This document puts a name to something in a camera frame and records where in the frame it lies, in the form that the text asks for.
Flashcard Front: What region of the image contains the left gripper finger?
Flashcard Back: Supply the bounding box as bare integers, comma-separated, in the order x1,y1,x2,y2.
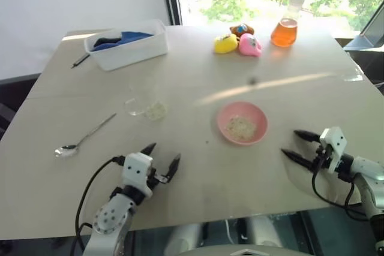
140,143,157,156
167,153,182,183

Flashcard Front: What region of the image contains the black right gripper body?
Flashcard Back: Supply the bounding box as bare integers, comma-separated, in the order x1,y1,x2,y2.
311,144,331,174

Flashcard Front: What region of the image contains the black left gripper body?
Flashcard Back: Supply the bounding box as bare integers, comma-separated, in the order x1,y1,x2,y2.
146,167,173,192

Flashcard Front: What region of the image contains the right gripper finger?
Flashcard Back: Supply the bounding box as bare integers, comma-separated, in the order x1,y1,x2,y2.
293,129,322,143
280,148,316,173

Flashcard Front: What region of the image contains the white rounded robot leg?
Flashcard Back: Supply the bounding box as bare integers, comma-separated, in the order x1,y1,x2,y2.
166,222,208,255
247,215,283,251

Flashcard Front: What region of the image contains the pink bowl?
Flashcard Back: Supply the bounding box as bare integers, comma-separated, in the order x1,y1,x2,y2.
216,101,269,146

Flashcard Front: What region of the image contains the long metal spoon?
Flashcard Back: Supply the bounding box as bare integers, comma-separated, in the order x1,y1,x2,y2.
54,113,118,159

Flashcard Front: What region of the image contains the white plastic bin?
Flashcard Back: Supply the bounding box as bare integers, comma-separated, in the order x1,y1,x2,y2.
83,19,169,72

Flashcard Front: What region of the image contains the glass flask with orange liquid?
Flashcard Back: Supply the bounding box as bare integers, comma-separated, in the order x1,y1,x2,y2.
270,0,307,48

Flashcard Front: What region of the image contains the pink plush toy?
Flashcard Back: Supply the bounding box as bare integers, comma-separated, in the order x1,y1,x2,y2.
238,32,263,58

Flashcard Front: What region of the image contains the black pen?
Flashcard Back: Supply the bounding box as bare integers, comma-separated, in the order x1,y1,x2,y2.
70,53,91,70

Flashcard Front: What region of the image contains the blue cloth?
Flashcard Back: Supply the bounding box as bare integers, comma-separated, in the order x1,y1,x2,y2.
91,30,154,53

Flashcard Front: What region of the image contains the black item in bin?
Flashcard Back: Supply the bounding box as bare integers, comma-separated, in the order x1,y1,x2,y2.
94,36,122,48

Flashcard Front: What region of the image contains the yellow plush toy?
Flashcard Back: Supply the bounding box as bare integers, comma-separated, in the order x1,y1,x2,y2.
213,33,239,55

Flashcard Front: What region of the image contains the brown plush toy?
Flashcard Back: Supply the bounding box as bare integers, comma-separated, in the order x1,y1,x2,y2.
229,22,256,37

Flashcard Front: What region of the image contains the dark chair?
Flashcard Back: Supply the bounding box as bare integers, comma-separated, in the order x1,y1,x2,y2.
0,73,42,141

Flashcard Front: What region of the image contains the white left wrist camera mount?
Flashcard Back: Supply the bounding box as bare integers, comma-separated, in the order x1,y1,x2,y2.
122,152,155,200

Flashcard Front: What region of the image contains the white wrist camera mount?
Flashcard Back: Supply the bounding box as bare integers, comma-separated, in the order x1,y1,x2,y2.
122,152,155,200
319,127,349,175

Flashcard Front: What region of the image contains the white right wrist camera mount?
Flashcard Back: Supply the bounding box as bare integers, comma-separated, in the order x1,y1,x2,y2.
319,127,349,175

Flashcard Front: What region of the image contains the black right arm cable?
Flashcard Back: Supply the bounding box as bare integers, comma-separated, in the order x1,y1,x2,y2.
311,147,370,221

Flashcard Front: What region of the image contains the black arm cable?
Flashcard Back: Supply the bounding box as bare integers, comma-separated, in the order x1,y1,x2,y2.
311,147,370,221
74,155,125,252

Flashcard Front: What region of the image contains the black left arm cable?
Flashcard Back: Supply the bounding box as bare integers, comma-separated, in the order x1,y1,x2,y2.
74,155,125,252

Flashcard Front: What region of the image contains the thin white cable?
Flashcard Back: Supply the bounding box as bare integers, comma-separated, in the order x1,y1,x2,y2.
224,219,234,247

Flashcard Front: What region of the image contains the dark slanted monitor frame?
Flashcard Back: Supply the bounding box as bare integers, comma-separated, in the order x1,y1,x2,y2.
343,0,384,52

